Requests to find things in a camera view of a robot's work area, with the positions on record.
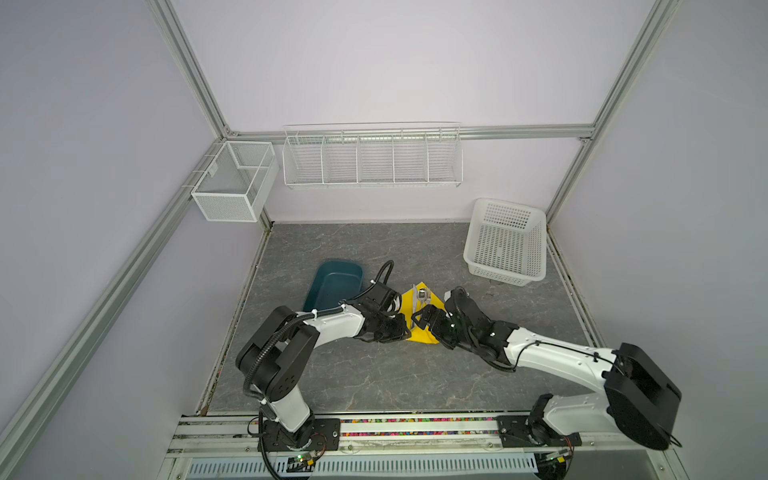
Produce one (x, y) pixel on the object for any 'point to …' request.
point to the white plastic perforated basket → (507, 242)
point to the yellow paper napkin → (413, 301)
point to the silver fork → (422, 294)
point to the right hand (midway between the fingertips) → (419, 325)
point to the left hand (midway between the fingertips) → (410, 338)
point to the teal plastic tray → (335, 281)
